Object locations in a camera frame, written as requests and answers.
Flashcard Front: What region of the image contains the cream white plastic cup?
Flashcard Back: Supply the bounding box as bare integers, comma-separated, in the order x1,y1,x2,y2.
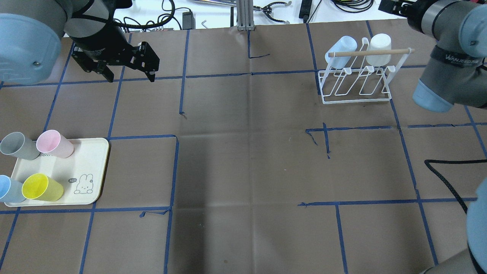
366,33,392,67

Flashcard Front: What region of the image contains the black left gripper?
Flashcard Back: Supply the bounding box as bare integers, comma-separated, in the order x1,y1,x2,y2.
71,25,160,83

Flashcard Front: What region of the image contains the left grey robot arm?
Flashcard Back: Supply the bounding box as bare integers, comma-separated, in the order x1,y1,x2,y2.
0,0,160,85

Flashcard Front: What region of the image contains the grey plastic cup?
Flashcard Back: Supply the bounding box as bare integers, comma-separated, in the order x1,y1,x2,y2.
0,132,41,160

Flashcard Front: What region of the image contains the light blue plastic cup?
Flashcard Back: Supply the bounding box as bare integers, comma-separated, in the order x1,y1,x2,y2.
325,36,358,69
0,175,26,203

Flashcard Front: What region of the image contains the pink plastic cup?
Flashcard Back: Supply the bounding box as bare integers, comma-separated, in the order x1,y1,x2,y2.
35,130,75,158

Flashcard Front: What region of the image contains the cream tray with rabbit print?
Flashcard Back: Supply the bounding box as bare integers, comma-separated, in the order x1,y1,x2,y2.
5,138,110,207

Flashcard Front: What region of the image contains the yellow plastic cup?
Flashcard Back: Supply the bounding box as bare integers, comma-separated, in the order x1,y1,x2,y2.
21,173,64,202

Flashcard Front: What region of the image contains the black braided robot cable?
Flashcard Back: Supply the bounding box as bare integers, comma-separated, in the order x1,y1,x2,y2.
424,159,469,214

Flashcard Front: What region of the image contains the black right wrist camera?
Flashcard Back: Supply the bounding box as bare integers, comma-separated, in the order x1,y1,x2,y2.
378,0,414,18

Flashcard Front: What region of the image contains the aluminium frame post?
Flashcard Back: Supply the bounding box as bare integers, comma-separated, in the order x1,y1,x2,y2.
236,0,255,31

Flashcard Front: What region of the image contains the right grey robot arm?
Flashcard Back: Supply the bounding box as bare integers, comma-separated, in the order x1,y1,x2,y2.
405,0,487,113

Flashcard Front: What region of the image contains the white wire cup rack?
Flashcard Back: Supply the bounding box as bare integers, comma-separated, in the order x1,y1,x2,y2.
318,37,415,105

